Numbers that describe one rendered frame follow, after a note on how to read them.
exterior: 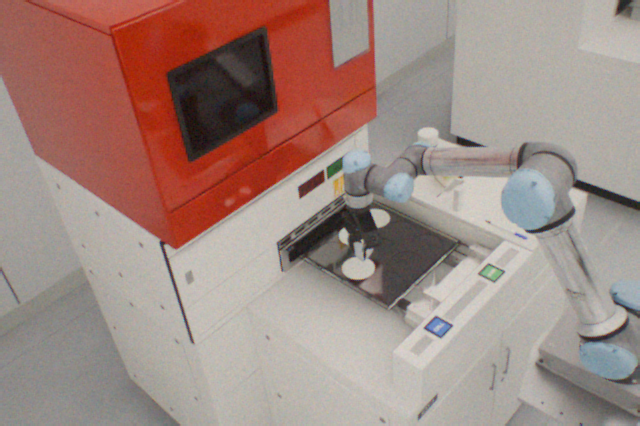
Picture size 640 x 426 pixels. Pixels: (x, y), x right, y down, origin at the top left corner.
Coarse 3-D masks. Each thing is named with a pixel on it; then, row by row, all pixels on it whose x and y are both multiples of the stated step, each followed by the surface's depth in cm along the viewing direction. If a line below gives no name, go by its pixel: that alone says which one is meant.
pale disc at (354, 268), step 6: (354, 258) 204; (348, 264) 202; (354, 264) 202; (360, 264) 202; (366, 264) 201; (372, 264) 201; (348, 270) 200; (354, 270) 200; (360, 270) 200; (366, 270) 199; (372, 270) 199; (348, 276) 198; (354, 276) 198; (360, 276) 197; (366, 276) 197
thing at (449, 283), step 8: (472, 256) 203; (464, 264) 201; (472, 264) 201; (456, 272) 198; (464, 272) 198; (448, 280) 196; (456, 280) 196; (440, 288) 194; (448, 288) 194; (424, 304) 189; (432, 304) 189; (408, 320) 186; (416, 320) 185
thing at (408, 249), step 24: (336, 240) 211; (384, 240) 210; (408, 240) 209; (432, 240) 208; (336, 264) 203; (384, 264) 201; (408, 264) 200; (432, 264) 200; (360, 288) 194; (384, 288) 193
